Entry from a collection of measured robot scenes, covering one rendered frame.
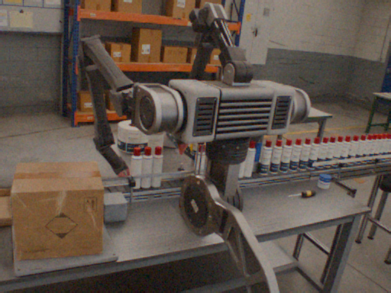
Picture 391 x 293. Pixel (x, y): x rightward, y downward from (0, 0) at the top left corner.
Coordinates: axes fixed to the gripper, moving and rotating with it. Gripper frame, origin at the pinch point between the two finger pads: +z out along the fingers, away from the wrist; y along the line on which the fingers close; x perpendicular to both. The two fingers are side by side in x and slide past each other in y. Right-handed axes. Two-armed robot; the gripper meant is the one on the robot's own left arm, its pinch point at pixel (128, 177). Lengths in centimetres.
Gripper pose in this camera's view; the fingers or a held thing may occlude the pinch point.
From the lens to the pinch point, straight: 181.2
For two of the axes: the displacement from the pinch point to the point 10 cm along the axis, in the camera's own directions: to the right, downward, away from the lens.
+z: 4.5, 7.0, 5.6
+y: -4.3, -3.8, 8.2
